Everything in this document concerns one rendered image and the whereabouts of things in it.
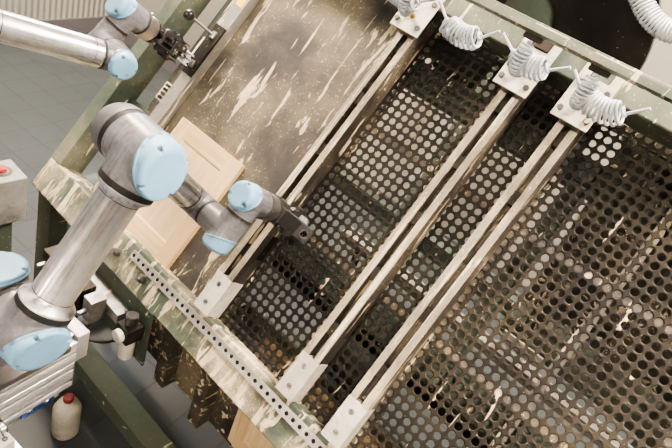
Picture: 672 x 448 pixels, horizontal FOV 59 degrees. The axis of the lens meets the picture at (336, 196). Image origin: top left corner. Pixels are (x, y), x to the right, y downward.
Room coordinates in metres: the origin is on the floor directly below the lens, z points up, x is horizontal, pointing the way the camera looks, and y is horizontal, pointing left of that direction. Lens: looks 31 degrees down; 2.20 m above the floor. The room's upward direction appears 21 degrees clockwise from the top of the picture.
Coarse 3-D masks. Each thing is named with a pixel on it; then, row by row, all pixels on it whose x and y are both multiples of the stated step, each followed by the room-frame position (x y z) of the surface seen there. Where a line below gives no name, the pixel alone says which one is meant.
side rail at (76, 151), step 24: (168, 0) 2.04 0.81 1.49; (192, 0) 2.07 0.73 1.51; (168, 24) 1.99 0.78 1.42; (192, 24) 2.08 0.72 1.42; (144, 48) 1.93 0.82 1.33; (144, 72) 1.93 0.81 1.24; (96, 96) 1.83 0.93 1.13; (120, 96) 1.86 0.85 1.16; (72, 144) 1.72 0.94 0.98; (72, 168) 1.72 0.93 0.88
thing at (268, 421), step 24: (48, 168) 1.67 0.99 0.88; (48, 192) 1.61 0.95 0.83; (72, 192) 1.60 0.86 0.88; (72, 216) 1.54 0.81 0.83; (120, 240) 1.45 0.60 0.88; (120, 264) 1.40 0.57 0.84; (144, 288) 1.33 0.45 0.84; (168, 312) 1.27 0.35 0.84; (192, 336) 1.22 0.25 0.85; (216, 360) 1.17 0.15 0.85; (240, 384) 1.12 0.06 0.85; (240, 408) 1.07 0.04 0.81; (264, 408) 1.07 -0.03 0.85; (264, 432) 1.03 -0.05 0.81; (288, 432) 1.02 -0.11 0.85
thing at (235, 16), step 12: (252, 0) 1.99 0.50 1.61; (228, 12) 1.96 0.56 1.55; (240, 12) 1.95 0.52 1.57; (228, 24) 1.93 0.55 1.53; (240, 24) 1.96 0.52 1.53; (228, 36) 1.92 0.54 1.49; (216, 48) 1.89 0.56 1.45; (204, 60) 1.85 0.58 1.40; (204, 72) 1.86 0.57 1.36; (180, 84) 1.81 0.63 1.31; (192, 84) 1.83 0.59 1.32; (168, 96) 1.79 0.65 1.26; (180, 96) 1.79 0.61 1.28; (156, 108) 1.77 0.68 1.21; (168, 108) 1.76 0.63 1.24; (156, 120) 1.73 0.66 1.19; (168, 120) 1.76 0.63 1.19
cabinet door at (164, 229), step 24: (192, 144) 1.67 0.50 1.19; (216, 144) 1.66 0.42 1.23; (192, 168) 1.62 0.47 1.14; (216, 168) 1.60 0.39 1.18; (240, 168) 1.59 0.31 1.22; (216, 192) 1.54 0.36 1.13; (144, 216) 1.53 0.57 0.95; (168, 216) 1.52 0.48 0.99; (144, 240) 1.47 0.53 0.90; (168, 240) 1.46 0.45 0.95; (168, 264) 1.41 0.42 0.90
